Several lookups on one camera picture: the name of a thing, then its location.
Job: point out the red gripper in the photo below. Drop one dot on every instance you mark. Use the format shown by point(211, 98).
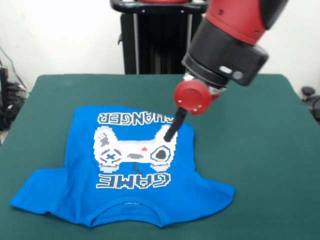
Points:
point(192, 97)

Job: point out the blue shirt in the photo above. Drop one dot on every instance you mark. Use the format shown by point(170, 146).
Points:
point(75, 187)

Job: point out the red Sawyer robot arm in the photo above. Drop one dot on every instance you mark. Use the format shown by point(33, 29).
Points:
point(232, 42)

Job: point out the dark green table cloth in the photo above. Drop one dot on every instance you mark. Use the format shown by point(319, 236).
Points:
point(250, 175)

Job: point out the black office chair base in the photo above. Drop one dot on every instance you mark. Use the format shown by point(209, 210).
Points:
point(313, 102)
point(15, 97)

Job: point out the black floor stand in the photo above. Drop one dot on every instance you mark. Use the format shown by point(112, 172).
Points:
point(3, 85)

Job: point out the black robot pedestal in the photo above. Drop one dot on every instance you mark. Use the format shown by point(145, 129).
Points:
point(155, 45)

